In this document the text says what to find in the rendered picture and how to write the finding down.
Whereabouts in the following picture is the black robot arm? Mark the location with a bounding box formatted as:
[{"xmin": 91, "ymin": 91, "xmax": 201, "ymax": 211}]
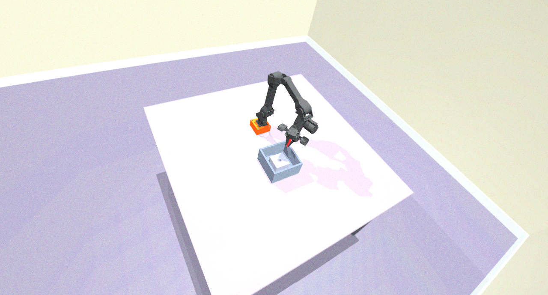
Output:
[{"xmin": 256, "ymin": 71, "xmax": 318, "ymax": 140}]

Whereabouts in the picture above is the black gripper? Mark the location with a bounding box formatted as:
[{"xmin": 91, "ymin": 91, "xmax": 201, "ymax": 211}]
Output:
[{"xmin": 277, "ymin": 122, "xmax": 309, "ymax": 147}]

